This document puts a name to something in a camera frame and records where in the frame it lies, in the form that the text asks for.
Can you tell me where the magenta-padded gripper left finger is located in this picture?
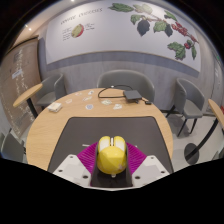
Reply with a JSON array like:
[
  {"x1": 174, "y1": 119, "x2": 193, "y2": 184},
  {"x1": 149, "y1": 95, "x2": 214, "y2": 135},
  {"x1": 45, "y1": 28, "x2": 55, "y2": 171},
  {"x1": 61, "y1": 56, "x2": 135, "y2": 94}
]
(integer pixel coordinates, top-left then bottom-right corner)
[{"x1": 52, "y1": 142, "x2": 101, "y2": 188}]

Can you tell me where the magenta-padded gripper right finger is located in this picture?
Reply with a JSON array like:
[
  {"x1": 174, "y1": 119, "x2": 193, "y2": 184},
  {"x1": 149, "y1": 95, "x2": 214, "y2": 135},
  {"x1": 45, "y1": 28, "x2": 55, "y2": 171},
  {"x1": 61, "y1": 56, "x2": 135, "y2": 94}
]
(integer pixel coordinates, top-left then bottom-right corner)
[{"x1": 123, "y1": 142, "x2": 171, "y2": 188}]

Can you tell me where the yellow computer mouse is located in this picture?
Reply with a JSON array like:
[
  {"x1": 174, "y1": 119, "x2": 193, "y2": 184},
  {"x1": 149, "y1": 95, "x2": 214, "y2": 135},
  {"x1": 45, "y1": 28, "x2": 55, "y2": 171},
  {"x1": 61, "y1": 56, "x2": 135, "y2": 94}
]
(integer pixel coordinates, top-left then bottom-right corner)
[{"x1": 96, "y1": 134, "x2": 129, "y2": 178}]

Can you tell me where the dark grey mouse pad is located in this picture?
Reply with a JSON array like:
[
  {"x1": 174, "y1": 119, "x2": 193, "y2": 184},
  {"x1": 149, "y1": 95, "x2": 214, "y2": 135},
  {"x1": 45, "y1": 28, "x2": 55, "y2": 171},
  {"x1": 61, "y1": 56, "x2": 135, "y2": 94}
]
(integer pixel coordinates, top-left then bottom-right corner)
[{"x1": 47, "y1": 115, "x2": 174, "y2": 175}]

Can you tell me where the grey upholstered chair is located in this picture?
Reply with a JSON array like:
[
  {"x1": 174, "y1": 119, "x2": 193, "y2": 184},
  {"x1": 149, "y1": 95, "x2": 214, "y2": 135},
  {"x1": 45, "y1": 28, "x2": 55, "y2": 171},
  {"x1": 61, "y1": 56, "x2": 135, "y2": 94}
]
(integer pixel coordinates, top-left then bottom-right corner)
[
  {"x1": 165, "y1": 78, "x2": 206, "y2": 138},
  {"x1": 33, "y1": 73, "x2": 68, "y2": 109},
  {"x1": 0, "y1": 131, "x2": 26, "y2": 163},
  {"x1": 96, "y1": 69, "x2": 156, "y2": 103}
]

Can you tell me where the small white box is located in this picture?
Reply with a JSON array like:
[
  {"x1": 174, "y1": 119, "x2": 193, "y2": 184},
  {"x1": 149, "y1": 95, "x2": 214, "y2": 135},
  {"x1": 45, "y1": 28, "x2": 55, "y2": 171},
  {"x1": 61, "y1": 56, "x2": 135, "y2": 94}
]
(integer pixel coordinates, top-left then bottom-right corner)
[{"x1": 47, "y1": 102, "x2": 63, "y2": 113}]

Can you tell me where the black hub box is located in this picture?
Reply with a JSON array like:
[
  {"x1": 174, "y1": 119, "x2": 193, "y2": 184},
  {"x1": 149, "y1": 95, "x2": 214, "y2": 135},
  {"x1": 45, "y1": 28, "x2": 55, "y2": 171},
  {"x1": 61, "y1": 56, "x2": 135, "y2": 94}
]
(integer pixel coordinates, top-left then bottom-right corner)
[{"x1": 123, "y1": 89, "x2": 143, "y2": 102}]

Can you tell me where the brown wall panel with label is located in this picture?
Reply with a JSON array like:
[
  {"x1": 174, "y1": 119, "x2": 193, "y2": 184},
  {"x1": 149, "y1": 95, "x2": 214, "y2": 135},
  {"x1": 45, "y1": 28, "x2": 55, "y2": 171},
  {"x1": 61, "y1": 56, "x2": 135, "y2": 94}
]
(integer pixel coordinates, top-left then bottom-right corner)
[{"x1": 0, "y1": 39, "x2": 43, "y2": 134}]

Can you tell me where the white wall mural with leaves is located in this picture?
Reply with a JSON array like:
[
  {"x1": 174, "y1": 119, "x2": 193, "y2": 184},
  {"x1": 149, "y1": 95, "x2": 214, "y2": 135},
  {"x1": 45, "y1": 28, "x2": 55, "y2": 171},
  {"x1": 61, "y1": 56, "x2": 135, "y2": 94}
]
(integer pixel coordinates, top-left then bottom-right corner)
[{"x1": 44, "y1": 0, "x2": 203, "y2": 73}]

